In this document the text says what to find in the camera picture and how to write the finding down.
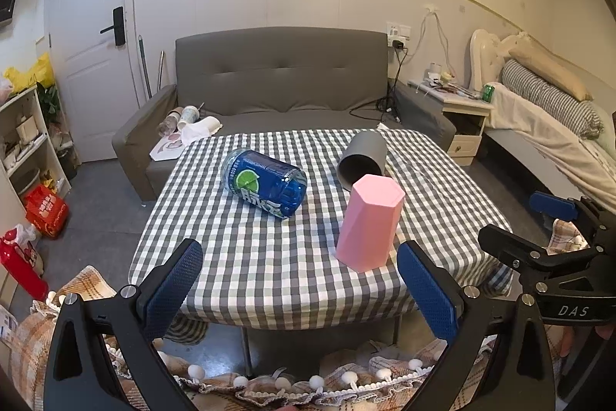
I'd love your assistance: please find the bed with pillows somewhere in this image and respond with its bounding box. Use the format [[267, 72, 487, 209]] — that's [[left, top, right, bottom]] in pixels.
[[484, 82, 616, 221]]

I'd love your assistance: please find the white wall socket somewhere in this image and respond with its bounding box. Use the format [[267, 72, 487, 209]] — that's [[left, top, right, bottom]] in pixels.
[[386, 22, 413, 41]]

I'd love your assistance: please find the grey cup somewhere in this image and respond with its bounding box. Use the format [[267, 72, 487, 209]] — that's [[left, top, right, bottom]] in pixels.
[[337, 130, 388, 191]]

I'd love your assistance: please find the blue can-shaped cup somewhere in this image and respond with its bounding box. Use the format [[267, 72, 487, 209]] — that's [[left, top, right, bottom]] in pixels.
[[221, 148, 309, 219]]

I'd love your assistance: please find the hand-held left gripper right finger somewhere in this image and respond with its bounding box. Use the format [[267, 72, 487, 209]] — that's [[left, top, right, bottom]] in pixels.
[[397, 240, 561, 411]]

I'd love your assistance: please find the grey sofa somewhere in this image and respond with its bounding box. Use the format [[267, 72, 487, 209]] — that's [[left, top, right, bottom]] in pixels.
[[112, 27, 457, 201]]

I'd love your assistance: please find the beige pillow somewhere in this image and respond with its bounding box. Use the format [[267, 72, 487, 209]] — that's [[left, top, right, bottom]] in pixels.
[[509, 36, 594, 102]]

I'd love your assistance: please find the black door lock handle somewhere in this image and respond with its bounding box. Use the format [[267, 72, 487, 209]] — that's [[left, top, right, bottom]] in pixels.
[[99, 6, 125, 47]]

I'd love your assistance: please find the striped pillow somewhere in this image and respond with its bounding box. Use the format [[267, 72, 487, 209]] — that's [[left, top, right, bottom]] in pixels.
[[500, 59, 605, 140]]

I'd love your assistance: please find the white shelf unit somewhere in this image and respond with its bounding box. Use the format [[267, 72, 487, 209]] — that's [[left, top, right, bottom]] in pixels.
[[0, 84, 72, 221]]

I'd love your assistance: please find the checked tablecloth table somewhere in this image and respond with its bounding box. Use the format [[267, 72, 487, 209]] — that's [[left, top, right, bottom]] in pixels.
[[129, 128, 515, 376]]

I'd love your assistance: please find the yellow plastic bag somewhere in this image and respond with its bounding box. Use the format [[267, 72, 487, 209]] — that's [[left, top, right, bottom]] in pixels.
[[4, 53, 55, 95]]

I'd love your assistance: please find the clear plastic bottle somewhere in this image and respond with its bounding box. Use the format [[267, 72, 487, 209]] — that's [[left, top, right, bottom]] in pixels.
[[157, 112, 182, 137]]

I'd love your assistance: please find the red and white bag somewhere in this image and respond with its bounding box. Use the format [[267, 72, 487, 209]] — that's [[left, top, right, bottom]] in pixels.
[[0, 224, 50, 302]]

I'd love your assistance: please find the black charger cable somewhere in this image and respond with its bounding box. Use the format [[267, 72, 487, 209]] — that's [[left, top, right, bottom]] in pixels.
[[349, 38, 410, 123]]

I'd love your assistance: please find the plaid pompom blanket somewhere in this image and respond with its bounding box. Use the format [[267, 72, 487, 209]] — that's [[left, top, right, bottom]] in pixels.
[[8, 265, 578, 411]]

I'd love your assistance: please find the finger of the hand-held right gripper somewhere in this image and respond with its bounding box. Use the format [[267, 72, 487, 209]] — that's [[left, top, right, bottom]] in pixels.
[[528, 192, 616, 248], [477, 224, 602, 279]]

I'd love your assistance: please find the green plant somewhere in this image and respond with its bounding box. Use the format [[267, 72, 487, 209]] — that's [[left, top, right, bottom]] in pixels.
[[37, 84, 62, 127]]

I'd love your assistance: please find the white cable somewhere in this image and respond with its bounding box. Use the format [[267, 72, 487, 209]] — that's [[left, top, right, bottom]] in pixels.
[[418, 5, 455, 79]]

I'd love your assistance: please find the white bed headboard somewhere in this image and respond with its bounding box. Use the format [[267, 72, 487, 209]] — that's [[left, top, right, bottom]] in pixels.
[[469, 29, 530, 94]]

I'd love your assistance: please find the cream nightstand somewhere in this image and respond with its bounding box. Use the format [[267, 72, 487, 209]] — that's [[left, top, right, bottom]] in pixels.
[[407, 79, 494, 166]]

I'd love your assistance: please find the white door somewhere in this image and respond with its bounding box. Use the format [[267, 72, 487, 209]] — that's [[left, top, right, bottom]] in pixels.
[[47, 0, 146, 164]]

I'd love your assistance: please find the pink faceted cup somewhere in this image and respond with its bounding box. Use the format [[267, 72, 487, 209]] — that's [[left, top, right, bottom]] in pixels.
[[335, 173, 406, 273]]

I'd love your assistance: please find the red snack packet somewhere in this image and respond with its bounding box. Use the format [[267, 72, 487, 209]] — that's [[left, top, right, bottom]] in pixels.
[[23, 185, 69, 240]]

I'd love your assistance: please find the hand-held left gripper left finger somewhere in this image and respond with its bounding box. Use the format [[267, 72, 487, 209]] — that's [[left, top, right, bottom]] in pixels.
[[43, 238, 205, 411]]

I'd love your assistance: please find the takeaway cup with straw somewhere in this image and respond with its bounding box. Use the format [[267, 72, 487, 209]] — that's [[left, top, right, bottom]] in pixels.
[[178, 102, 205, 127]]

